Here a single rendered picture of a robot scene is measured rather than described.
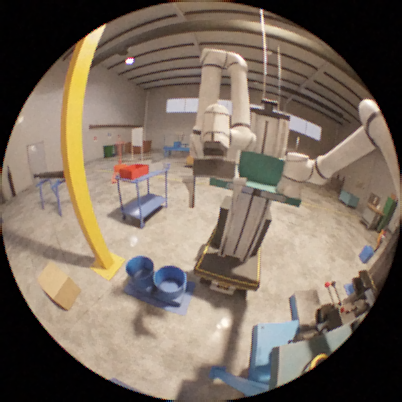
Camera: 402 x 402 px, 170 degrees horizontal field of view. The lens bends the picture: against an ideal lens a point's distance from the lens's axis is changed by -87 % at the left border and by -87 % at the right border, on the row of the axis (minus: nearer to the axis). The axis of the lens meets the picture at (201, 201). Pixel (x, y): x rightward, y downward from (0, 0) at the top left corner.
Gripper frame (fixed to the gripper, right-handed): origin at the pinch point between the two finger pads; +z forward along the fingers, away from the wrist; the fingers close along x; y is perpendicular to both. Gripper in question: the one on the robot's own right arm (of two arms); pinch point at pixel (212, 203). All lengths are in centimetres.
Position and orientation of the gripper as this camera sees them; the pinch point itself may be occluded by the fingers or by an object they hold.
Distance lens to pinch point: 42.5
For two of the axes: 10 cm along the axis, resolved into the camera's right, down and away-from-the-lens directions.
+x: -9.8, -0.7, 1.8
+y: 1.8, -0.3, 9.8
